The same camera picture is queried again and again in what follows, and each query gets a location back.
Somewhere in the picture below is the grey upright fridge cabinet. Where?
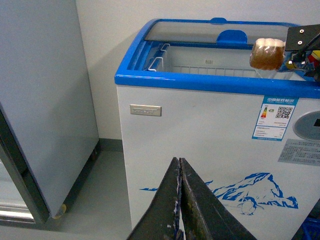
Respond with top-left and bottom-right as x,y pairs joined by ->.
0,0 -> 99,224

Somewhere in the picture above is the grey instruction sticker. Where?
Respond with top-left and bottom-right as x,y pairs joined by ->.
278,139 -> 320,167

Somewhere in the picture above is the brown tea drink bottle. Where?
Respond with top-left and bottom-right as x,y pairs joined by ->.
249,38 -> 286,71

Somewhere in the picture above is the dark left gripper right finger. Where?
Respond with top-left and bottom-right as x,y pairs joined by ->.
179,158 -> 256,240

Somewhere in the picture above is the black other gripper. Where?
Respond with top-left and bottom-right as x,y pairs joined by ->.
283,24 -> 320,82

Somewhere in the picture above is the white wire freezer basket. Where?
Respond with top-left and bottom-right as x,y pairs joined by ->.
145,43 -> 291,80

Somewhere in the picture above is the white chest freezer with penguins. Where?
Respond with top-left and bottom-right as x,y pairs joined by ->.
115,19 -> 320,240

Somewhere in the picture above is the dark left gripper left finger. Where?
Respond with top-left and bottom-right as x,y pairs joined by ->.
127,157 -> 184,240

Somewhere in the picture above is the silver brand nameplate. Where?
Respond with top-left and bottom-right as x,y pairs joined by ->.
130,104 -> 162,117

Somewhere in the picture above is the grey round control panel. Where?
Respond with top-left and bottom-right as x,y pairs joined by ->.
293,111 -> 320,141

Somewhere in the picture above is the yellowish fridge caster wheel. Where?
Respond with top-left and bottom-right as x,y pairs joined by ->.
52,203 -> 67,220

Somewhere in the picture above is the glass sliding freezer lid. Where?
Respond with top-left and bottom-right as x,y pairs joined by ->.
144,17 -> 296,47

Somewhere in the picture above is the blue plastic crate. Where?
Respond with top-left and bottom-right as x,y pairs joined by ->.
301,217 -> 320,240

